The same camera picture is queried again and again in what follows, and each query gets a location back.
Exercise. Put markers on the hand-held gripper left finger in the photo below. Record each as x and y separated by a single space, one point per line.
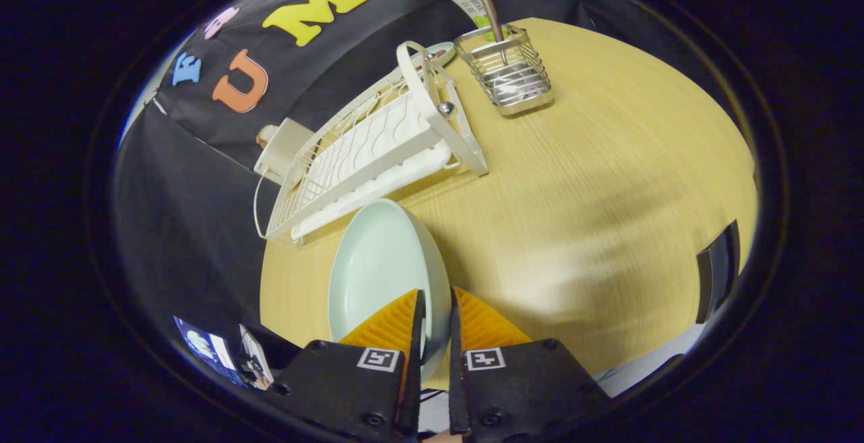
344 389

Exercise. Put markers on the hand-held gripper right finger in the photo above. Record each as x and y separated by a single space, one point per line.
520 389

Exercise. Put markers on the pale green plate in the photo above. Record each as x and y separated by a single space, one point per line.
385 267

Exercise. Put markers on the green plate with food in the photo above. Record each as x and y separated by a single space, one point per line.
442 51

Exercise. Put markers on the white device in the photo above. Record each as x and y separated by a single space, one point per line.
255 358

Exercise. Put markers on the blue monitor screen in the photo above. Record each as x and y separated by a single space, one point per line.
202 348

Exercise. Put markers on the black chair back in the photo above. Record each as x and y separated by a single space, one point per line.
719 271

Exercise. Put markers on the white drain tray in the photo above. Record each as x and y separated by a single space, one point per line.
378 146

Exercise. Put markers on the white toaster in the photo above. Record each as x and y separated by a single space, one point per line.
283 149

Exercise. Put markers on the bread slice in toaster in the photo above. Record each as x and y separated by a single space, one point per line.
266 136

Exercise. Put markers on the green and white bottle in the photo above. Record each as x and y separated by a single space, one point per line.
472 7

